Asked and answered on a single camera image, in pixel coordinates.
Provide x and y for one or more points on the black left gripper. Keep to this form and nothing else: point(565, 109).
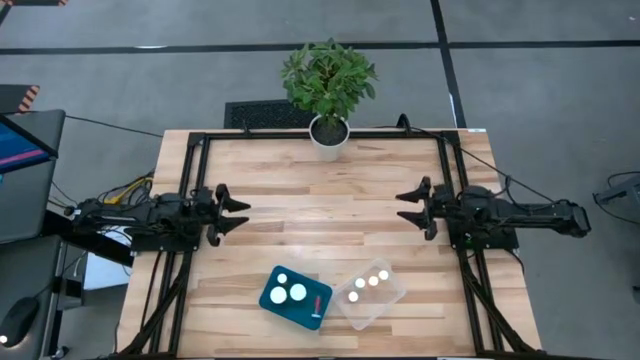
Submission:
point(207, 212)

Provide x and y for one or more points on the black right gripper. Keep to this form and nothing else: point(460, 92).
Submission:
point(440, 207)

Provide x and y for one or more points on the yellow pill bottle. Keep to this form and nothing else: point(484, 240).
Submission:
point(383, 274)

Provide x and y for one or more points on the small orange pill bottle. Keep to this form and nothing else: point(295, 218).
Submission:
point(373, 280)

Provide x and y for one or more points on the large orange pill bottle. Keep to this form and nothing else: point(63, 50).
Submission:
point(278, 295)
point(298, 292)

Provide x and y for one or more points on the red pill bottle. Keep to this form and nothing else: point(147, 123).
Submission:
point(317, 305)

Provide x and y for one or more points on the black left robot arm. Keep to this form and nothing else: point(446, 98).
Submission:
point(125, 215)

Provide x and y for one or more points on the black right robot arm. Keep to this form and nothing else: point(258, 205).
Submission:
point(525, 220)

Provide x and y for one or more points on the clear plastic bin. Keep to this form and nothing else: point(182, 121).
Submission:
point(385, 300)

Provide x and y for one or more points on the teal plastic bin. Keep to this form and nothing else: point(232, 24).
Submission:
point(300, 315)

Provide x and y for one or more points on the black clamp knob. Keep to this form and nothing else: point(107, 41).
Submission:
point(403, 122)

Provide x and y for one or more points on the black grille floor mat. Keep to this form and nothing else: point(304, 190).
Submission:
point(260, 115)

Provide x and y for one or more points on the white plant pot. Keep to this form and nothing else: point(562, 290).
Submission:
point(327, 150)

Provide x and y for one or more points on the white box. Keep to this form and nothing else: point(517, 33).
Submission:
point(102, 272)

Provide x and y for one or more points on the green leafy plant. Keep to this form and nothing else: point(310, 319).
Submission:
point(327, 80)

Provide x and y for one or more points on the grey stand base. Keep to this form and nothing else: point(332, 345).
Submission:
point(625, 192)

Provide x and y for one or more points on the grey side desk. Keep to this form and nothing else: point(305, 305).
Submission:
point(22, 210)

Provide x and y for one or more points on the black monitor blue screen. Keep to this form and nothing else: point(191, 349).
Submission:
point(20, 150)

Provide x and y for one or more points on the black computer mouse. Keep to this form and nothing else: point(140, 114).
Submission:
point(17, 320)

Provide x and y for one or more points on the hazard striped floor mat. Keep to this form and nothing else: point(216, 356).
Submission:
point(12, 97)

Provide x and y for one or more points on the black aluminium table frame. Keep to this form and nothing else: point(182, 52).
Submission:
point(250, 135)

